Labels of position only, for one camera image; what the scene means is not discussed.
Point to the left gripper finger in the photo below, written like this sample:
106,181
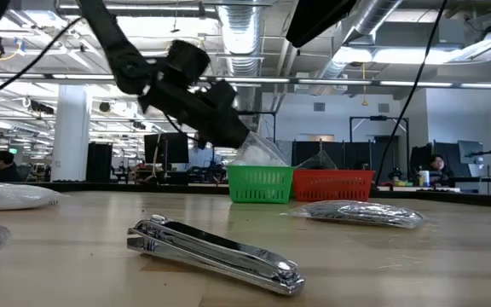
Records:
226,132

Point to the bagged white cotton pads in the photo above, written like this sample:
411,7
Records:
11,196
254,155

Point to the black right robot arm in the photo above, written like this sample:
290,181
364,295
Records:
318,19

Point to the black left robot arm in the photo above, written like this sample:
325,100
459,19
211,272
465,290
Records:
113,47

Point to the person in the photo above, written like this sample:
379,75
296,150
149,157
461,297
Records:
200,158
438,168
4,168

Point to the black computer monitor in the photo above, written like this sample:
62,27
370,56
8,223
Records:
166,148

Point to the green plastic mesh basket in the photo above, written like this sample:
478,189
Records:
260,184

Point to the black cabinet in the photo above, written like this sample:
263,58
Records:
99,162

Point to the red plastic mesh basket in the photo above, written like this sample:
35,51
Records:
333,185

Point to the white building column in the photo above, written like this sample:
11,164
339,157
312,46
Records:
71,132

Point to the black partition panels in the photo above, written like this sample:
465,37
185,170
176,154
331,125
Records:
348,155

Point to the white wipes canister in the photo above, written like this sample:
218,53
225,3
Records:
424,179

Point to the grey monitor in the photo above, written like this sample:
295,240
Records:
470,151

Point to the silver ventilation duct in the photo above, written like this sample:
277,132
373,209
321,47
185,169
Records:
241,38
373,17

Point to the black metal frame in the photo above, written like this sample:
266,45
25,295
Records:
377,117

